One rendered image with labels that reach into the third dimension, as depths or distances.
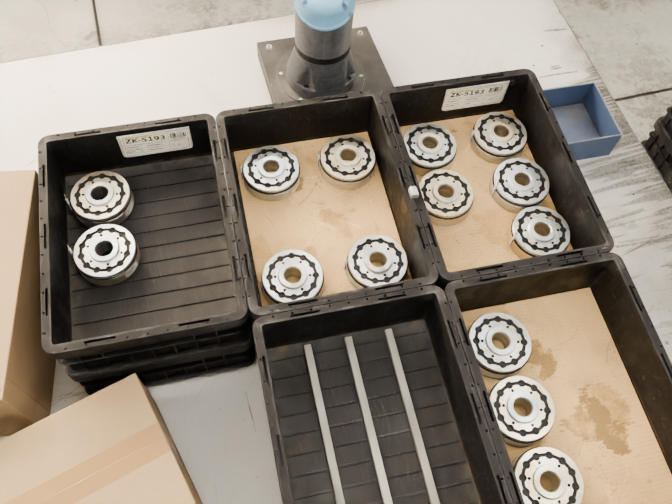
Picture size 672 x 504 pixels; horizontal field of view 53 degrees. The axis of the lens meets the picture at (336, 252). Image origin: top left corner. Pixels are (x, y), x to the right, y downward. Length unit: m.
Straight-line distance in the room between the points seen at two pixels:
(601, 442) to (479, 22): 1.05
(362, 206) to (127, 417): 0.54
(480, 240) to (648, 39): 1.90
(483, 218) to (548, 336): 0.24
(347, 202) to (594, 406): 0.54
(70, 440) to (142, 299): 0.25
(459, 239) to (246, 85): 0.63
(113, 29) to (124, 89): 1.19
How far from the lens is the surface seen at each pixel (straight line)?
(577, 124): 1.62
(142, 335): 1.03
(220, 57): 1.64
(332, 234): 1.20
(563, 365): 1.17
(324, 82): 1.45
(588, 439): 1.15
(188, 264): 1.18
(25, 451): 1.10
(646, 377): 1.17
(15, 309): 1.14
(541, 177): 1.30
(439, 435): 1.09
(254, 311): 1.02
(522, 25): 1.80
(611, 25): 3.01
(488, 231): 1.24
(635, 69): 2.88
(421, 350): 1.12
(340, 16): 1.36
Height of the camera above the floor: 1.87
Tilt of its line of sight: 62 degrees down
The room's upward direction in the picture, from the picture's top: 5 degrees clockwise
